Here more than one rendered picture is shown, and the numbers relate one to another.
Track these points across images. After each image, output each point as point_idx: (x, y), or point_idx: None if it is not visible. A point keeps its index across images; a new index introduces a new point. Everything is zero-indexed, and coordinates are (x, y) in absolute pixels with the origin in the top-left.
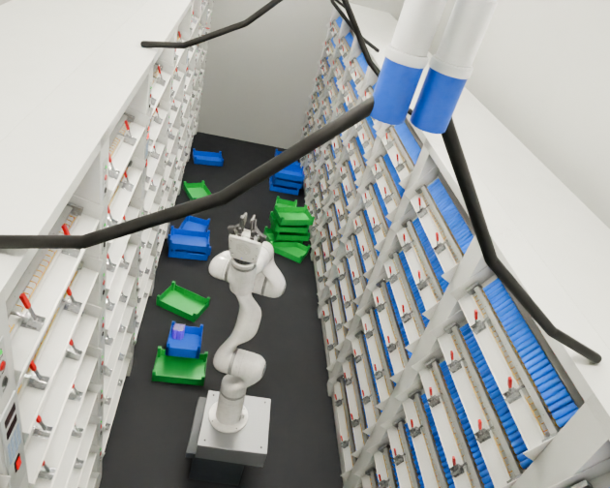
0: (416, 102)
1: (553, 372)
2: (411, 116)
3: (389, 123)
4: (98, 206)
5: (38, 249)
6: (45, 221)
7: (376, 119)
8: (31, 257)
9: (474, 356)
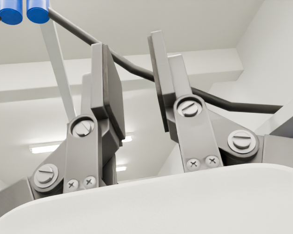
0: (22, 7)
1: None
2: (21, 13)
3: (40, 23)
4: None
5: (286, 120)
6: None
7: (47, 21)
8: (277, 123)
9: None
